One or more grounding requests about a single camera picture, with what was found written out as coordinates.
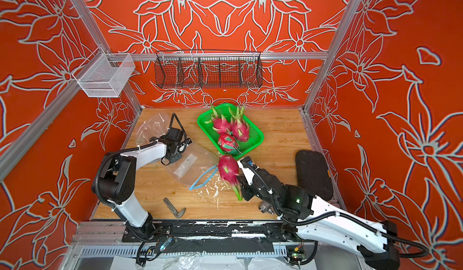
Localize clear zip-top bag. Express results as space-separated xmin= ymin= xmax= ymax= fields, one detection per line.
xmin=166 ymin=143 xmax=219 ymax=190
xmin=136 ymin=112 xmax=171 ymax=146

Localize green plastic perforated basket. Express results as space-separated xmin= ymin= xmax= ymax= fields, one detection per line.
xmin=197 ymin=103 xmax=264 ymax=160

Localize pink dragon fruit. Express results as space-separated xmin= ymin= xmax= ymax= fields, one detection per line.
xmin=230 ymin=106 xmax=250 ymax=142
xmin=205 ymin=106 xmax=232 ymax=135

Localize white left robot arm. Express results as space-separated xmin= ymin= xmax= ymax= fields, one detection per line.
xmin=92 ymin=113 xmax=191 ymax=242

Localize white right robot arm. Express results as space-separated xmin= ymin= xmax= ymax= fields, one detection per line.
xmin=238 ymin=157 xmax=430 ymax=270

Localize grey L-shaped metal tool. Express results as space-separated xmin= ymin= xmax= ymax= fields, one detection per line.
xmin=163 ymin=198 xmax=186 ymax=219

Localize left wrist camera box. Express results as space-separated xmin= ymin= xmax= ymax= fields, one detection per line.
xmin=177 ymin=138 xmax=192 ymax=154

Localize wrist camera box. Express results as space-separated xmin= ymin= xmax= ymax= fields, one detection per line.
xmin=242 ymin=165 xmax=255 ymax=186
xmin=177 ymin=138 xmax=192 ymax=154

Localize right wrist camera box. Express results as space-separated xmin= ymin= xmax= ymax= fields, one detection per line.
xmin=242 ymin=165 xmax=255 ymax=186

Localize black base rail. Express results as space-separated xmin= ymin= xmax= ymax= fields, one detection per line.
xmin=122 ymin=219 xmax=315 ymax=244

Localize black wire wall basket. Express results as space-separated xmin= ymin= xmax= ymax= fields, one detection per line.
xmin=154 ymin=50 xmax=264 ymax=89

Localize clear acrylic wall bin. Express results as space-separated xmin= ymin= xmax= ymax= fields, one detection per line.
xmin=74 ymin=54 xmax=135 ymax=98

